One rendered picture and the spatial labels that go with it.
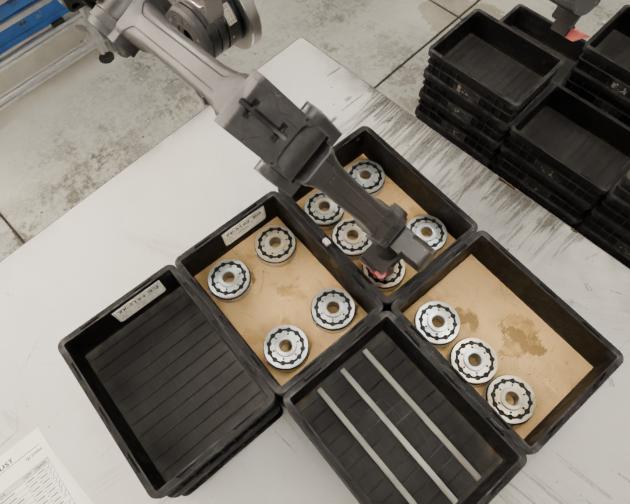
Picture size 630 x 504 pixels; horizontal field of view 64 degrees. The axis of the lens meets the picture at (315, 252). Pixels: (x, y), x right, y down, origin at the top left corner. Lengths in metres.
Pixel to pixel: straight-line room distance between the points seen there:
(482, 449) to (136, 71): 2.45
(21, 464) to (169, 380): 0.43
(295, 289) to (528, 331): 0.55
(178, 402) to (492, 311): 0.75
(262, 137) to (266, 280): 0.68
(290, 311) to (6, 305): 0.79
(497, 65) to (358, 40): 0.97
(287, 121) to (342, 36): 2.35
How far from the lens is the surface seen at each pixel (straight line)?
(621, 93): 2.27
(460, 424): 1.20
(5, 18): 2.78
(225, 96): 0.63
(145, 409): 1.24
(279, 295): 1.24
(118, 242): 1.55
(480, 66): 2.19
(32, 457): 1.47
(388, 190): 1.37
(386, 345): 1.20
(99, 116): 2.84
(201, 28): 1.26
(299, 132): 0.64
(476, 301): 1.27
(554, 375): 1.28
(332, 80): 1.77
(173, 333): 1.26
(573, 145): 2.20
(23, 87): 2.93
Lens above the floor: 1.99
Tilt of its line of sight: 65 degrees down
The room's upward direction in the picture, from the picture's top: 4 degrees counter-clockwise
